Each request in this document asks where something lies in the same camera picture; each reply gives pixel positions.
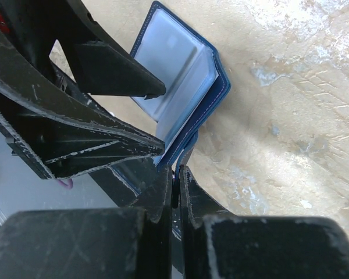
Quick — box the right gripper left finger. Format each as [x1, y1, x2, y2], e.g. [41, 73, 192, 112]
[0, 167, 173, 278]

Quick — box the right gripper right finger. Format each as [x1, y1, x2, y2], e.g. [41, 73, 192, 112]
[178, 166, 349, 278]

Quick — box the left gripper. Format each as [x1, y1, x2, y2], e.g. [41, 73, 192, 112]
[0, 1, 166, 179]

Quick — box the blue leather card holder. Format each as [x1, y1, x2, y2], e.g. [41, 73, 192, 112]
[130, 1, 231, 167]

